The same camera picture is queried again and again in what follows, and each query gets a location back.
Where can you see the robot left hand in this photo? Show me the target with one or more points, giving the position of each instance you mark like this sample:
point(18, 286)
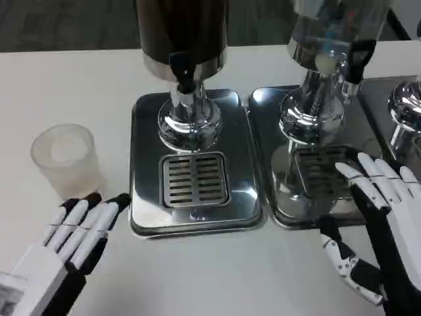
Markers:
point(39, 266)

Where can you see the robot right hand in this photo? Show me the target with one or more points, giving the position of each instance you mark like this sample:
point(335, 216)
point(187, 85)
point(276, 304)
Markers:
point(401, 237)

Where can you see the clear ribbed glass cup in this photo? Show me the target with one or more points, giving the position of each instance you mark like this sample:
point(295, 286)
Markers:
point(67, 164)

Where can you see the black tap of coffee dispenser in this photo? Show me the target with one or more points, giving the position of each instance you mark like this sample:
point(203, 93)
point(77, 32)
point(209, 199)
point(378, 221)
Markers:
point(184, 72)

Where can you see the slotted steel drip grid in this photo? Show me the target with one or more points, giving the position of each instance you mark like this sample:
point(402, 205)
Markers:
point(315, 171)
point(194, 179)

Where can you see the steel drip tray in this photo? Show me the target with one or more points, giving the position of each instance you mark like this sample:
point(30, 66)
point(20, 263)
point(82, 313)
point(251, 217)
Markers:
point(148, 184)
point(266, 138)
point(375, 108)

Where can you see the chrome-footed drink dispenser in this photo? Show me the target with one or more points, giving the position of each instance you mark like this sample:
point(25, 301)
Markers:
point(406, 102)

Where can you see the black tap of clear dispenser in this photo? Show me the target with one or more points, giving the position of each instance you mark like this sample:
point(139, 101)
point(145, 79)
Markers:
point(358, 59)

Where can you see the black slanted furniture leg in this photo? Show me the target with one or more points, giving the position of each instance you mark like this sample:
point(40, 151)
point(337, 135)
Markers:
point(401, 23)

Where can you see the clear-tank drink dispenser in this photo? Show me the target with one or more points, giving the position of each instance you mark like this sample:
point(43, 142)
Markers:
point(332, 23)

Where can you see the dark coffee drink dispenser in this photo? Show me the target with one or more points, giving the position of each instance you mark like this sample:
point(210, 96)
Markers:
point(184, 29)

